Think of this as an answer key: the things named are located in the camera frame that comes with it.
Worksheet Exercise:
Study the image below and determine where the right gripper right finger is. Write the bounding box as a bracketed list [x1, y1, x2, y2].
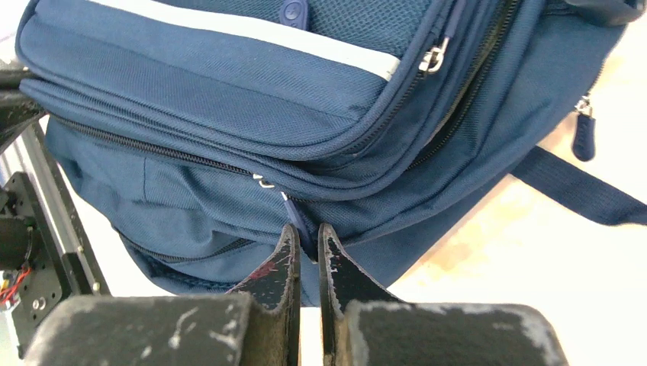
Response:
[317, 223, 568, 365]

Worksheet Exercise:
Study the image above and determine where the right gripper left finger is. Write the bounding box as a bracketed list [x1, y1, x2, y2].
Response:
[24, 225, 301, 365]

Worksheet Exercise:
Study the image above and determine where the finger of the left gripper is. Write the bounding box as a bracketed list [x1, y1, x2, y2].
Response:
[1, 66, 45, 152]

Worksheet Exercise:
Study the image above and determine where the navy blue student backpack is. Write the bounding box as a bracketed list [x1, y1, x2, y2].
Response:
[15, 1, 646, 294]

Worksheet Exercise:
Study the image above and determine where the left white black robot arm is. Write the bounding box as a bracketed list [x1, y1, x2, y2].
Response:
[1, 62, 44, 271]

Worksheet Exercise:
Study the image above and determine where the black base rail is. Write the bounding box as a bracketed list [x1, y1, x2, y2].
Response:
[1, 123, 111, 358]

